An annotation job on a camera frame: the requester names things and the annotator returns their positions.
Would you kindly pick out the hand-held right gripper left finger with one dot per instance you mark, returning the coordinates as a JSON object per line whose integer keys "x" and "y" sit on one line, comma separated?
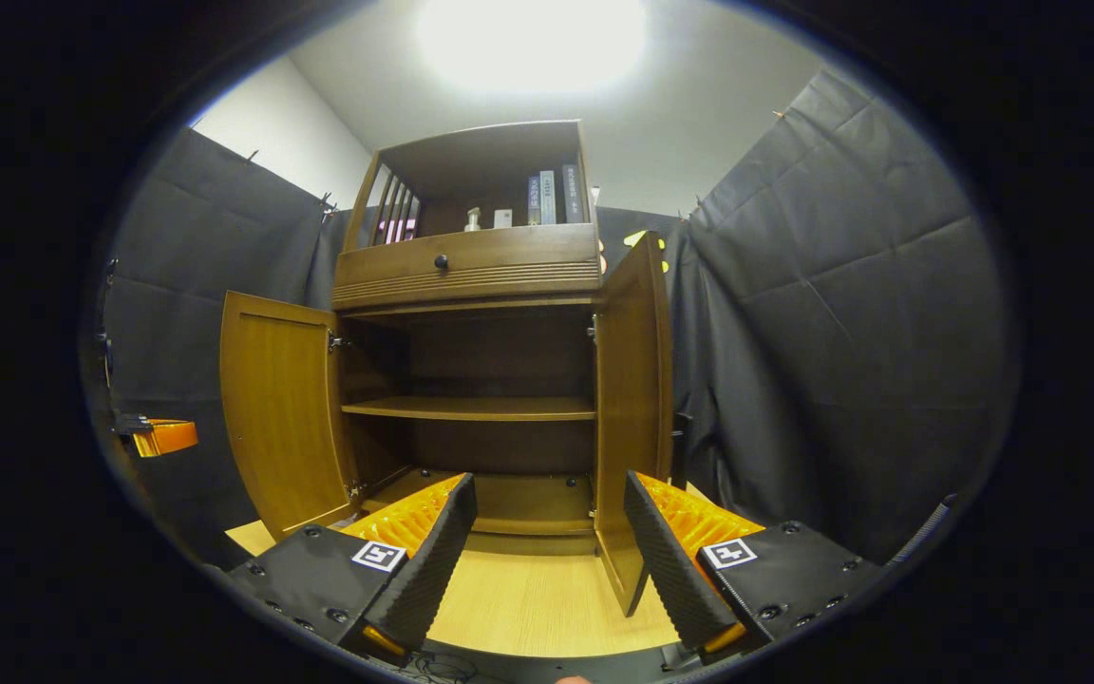
{"x": 428, "y": 579}

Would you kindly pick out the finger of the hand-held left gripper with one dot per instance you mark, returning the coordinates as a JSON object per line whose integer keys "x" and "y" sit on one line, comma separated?
{"x": 167, "y": 437}

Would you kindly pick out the black backdrop cloth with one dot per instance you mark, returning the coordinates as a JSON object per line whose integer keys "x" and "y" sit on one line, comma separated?
{"x": 841, "y": 332}

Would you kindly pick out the wooden shoe cabinet door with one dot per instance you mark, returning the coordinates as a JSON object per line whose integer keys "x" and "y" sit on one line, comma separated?
{"x": 632, "y": 399}
{"x": 281, "y": 408}

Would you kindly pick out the wooden drawer with black knob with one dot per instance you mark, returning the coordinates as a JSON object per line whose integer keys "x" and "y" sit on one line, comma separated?
{"x": 490, "y": 271}

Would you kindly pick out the wooden inner shelf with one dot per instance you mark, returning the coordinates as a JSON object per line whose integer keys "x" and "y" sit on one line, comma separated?
{"x": 471, "y": 408}

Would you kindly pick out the small white box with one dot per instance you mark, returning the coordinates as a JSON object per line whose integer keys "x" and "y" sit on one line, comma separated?
{"x": 502, "y": 218}

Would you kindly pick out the large ceiling light panel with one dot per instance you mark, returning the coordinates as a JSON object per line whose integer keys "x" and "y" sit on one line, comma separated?
{"x": 533, "y": 43}

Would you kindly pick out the grey mesh office chair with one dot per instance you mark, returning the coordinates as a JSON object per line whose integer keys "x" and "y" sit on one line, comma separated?
{"x": 927, "y": 532}

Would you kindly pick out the dark blue book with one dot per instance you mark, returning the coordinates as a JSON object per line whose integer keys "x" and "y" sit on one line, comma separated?
{"x": 534, "y": 201}

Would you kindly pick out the small pale bottle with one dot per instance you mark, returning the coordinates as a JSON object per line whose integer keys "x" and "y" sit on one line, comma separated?
{"x": 473, "y": 219}

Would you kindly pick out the wooden double-door shoe cabinet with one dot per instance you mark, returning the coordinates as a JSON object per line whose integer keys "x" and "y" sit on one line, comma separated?
{"x": 480, "y": 361}

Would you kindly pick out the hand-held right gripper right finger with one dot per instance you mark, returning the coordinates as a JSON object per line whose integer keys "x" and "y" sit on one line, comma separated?
{"x": 666, "y": 570}

